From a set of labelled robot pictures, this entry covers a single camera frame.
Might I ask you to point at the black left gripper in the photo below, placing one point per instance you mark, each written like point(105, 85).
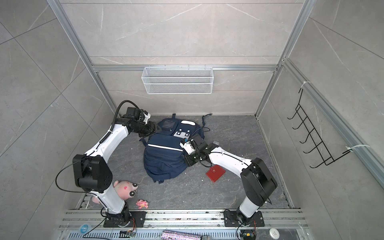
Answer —
point(151, 129)

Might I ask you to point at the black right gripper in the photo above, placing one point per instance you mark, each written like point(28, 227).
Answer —
point(187, 158)

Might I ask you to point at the red wallet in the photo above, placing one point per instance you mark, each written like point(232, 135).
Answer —
point(215, 172)

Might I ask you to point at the navy blue student backpack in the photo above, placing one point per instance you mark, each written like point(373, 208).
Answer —
point(164, 158)

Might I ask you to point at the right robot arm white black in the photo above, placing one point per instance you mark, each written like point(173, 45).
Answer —
point(258, 182)

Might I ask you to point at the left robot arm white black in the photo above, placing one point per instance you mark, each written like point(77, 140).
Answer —
point(91, 171)

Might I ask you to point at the pink plush pig toy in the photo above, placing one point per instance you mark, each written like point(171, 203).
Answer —
point(125, 190)

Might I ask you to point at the small pink toy figure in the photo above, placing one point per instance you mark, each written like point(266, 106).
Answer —
point(142, 204)

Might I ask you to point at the glittery purple pouch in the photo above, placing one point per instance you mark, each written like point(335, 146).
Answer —
point(172, 235)

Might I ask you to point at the white round button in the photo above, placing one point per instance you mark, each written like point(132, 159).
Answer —
point(274, 233)

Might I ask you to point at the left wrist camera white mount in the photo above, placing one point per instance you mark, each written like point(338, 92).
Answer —
point(146, 117)

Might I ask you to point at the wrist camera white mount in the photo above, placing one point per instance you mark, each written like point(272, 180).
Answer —
point(187, 146)
point(146, 117)

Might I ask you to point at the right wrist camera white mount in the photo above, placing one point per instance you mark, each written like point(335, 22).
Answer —
point(187, 146)

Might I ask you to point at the white wire mesh basket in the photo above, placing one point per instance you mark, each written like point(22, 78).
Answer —
point(178, 80)

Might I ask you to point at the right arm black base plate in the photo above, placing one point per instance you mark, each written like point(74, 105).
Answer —
point(237, 219)

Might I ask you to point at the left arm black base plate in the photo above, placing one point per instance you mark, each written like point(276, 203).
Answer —
point(139, 219)

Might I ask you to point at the black wire hook rack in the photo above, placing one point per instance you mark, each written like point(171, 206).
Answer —
point(313, 136)

